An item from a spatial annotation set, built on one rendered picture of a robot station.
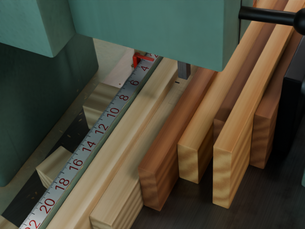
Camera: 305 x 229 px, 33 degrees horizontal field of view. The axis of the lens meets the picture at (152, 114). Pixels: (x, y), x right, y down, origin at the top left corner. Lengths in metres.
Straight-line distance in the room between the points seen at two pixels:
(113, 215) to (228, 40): 0.16
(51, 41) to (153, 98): 0.10
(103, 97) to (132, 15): 0.23
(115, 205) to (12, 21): 0.17
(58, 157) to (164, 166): 0.19
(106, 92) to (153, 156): 0.23
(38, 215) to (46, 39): 0.14
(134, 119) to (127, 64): 0.28
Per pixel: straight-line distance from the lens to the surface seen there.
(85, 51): 0.66
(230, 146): 0.38
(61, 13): 0.43
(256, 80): 0.43
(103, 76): 0.70
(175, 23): 0.38
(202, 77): 0.46
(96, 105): 0.60
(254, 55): 0.49
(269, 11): 0.39
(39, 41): 0.43
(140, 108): 0.45
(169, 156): 0.41
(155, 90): 0.46
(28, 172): 0.62
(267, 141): 0.43
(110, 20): 0.42
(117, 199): 0.40
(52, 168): 0.57
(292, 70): 0.41
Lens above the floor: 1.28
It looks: 48 degrees down
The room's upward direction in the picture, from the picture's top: 7 degrees counter-clockwise
